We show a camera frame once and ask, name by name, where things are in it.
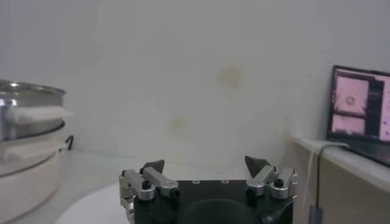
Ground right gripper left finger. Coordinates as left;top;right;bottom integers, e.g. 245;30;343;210
118;159;180;201

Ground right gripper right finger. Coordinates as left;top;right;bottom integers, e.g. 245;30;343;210
244;155;299;201

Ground steel steamer basket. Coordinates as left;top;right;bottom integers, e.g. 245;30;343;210
0;79;74;144

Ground white table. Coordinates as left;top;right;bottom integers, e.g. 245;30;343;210
12;149;293;224

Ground white round plate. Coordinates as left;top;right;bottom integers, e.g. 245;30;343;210
56;181;130;224

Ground white side desk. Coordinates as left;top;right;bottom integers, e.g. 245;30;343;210
291;136;390;224

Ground grey laptop pink windows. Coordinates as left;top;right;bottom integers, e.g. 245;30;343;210
326;65;390;168

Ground white laptop cable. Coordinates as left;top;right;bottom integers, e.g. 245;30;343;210
303;141;350;208

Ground black cable with adapter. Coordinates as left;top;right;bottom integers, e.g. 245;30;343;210
307;142;350;224

